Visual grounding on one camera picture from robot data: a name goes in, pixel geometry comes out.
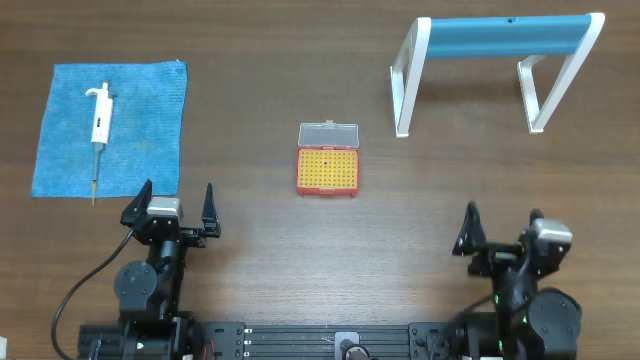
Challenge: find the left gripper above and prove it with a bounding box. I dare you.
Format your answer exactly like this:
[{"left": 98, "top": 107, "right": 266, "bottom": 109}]
[{"left": 119, "top": 179, "right": 222, "bottom": 249}]

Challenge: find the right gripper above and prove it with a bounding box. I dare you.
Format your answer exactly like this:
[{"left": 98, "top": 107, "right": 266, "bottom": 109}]
[{"left": 452, "top": 200, "right": 569, "bottom": 279}]

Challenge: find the white pipette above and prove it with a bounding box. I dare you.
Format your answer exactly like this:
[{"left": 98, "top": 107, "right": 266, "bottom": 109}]
[{"left": 84, "top": 82, "right": 117, "bottom": 207}]

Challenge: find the blue cloth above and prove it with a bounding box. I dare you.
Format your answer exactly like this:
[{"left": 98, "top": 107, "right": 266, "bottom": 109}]
[{"left": 30, "top": 60, "right": 189, "bottom": 199}]

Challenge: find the red and yellow tip box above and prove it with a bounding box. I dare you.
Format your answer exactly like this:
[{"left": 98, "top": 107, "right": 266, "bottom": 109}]
[{"left": 295, "top": 119, "right": 361, "bottom": 199}]

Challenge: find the white and blue stand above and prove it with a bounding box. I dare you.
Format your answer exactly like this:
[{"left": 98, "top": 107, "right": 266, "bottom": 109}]
[{"left": 389, "top": 12, "right": 606, "bottom": 139}]

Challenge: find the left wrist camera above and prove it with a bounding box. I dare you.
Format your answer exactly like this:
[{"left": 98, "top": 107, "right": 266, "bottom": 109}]
[{"left": 146, "top": 196, "right": 182, "bottom": 221}]

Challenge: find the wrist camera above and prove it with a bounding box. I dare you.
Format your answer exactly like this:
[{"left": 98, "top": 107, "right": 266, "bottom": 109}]
[
  {"left": 146, "top": 196, "right": 182, "bottom": 221},
  {"left": 529, "top": 217, "right": 574, "bottom": 245}
]

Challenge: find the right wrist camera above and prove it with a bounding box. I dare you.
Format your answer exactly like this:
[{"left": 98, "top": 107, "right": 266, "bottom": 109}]
[{"left": 529, "top": 217, "right": 574, "bottom": 245}]

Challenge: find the mounting rail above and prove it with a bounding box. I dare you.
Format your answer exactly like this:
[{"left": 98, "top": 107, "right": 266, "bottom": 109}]
[{"left": 78, "top": 322, "right": 501, "bottom": 360}]

